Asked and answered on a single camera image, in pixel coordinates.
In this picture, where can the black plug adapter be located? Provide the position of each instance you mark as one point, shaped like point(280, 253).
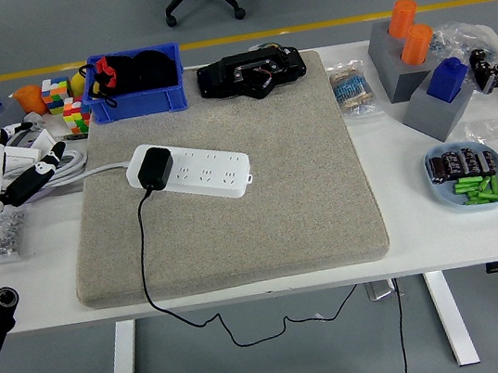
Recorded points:
point(155, 168)

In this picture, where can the white power strip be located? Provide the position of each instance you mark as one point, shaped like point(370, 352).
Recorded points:
point(214, 173)

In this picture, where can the grey power plug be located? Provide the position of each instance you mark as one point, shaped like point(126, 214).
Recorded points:
point(34, 117)

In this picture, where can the clear bag of screws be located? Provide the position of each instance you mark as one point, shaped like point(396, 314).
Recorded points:
point(12, 231)

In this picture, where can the white paper box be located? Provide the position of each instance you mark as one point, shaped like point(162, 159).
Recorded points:
point(46, 141)

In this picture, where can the orange cup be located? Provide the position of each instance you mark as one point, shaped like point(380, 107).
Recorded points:
point(30, 99)

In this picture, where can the small dark screwdriver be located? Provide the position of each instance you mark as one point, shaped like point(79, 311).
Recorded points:
point(75, 137)

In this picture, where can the yellow ball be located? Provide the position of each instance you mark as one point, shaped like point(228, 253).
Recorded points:
point(76, 83)

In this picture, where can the blue plastic bin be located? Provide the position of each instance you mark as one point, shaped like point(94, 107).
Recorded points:
point(147, 102)

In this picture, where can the black cloth pouch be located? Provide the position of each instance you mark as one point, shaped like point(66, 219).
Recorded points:
point(147, 70)

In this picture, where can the white table leg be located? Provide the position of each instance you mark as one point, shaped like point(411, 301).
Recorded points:
point(124, 369)
point(452, 320)

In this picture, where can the black machine housing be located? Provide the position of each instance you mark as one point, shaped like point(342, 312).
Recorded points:
point(223, 77)

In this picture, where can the grey-brown mat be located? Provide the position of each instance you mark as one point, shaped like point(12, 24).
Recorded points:
point(259, 222)

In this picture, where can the clear bag of resistors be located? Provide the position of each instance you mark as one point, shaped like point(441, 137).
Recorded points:
point(352, 91)

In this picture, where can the grey metal box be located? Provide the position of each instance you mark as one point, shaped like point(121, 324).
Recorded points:
point(379, 290)

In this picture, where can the large grey block holder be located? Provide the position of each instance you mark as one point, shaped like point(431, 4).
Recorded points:
point(393, 66)

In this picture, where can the orange cylinder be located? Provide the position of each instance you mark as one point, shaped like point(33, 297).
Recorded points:
point(415, 44)
point(402, 18)

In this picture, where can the light blue plate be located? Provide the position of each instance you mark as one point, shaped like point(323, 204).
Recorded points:
point(443, 197)

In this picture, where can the green battery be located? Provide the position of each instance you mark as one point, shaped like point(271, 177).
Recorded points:
point(465, 187)
point(468, 181)
point(483, 200)
point(484, 185)
point(495, 186)
point(479, 194)

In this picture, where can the crumpled clear plastic bag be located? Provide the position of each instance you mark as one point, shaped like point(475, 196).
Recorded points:
point(456, 36)

